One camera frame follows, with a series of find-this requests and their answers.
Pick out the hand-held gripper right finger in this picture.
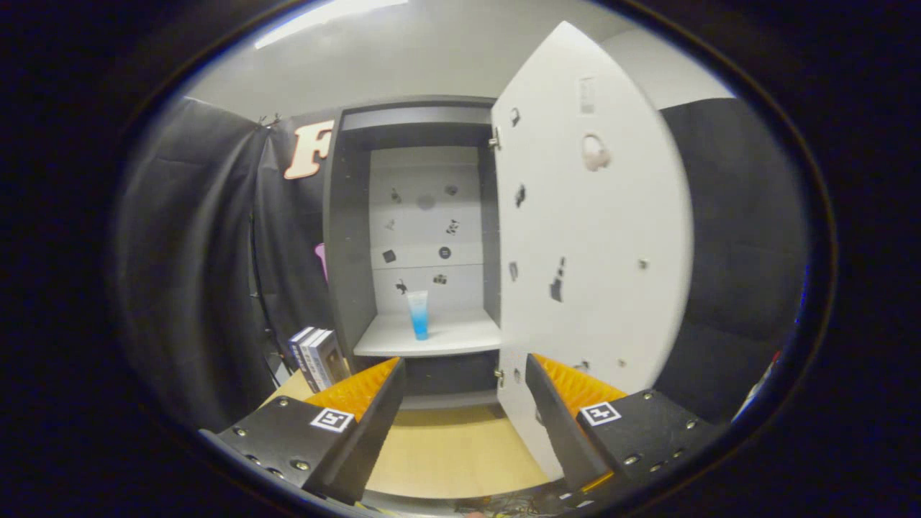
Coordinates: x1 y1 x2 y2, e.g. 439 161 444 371
524 353 720 497

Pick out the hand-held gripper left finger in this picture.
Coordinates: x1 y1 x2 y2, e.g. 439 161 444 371
214 356 407 504

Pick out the translucent blue tube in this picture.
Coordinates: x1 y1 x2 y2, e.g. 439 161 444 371
407 290 430 341

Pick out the white cabinet door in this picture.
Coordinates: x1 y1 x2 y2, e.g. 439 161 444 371
491 20 695 481

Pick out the grey blue cover book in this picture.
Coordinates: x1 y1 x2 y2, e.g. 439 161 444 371
311 330 352 389

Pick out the white spine book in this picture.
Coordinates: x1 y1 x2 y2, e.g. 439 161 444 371
299 329 333 393

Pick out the dark blue spine book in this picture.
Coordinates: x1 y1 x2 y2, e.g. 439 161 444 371
288 327 317 389

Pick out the light grey cabinet shelf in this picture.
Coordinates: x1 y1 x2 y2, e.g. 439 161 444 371
353 309 502 358

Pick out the grey cabinet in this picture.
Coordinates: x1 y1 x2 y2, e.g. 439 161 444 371
322 95 504 411

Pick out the black backdrop stand pole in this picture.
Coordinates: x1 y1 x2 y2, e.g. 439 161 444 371
247 209 292 386

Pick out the black backdrop cloth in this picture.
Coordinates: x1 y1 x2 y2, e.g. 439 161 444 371
108 94 810 432

